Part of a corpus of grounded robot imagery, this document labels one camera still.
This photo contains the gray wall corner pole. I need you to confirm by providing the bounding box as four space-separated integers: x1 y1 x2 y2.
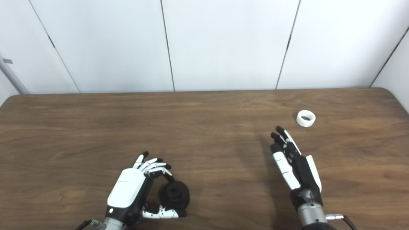
0 54 31 95

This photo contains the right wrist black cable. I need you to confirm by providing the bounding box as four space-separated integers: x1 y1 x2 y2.
325 214 358 230

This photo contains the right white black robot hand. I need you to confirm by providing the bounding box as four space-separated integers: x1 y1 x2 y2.
270 126 323 209

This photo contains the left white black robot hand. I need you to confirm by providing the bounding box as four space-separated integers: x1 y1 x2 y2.
107 151 180 224

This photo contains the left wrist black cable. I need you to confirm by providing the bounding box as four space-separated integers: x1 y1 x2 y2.
75 219 96 230

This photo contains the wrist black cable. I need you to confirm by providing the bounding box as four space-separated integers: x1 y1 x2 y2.
325 214 358 230
75 219 96 230

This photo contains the round black part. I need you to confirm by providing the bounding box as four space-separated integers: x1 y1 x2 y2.
158 180 191 218

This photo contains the white ring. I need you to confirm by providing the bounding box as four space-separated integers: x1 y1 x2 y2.
296 110 316 128

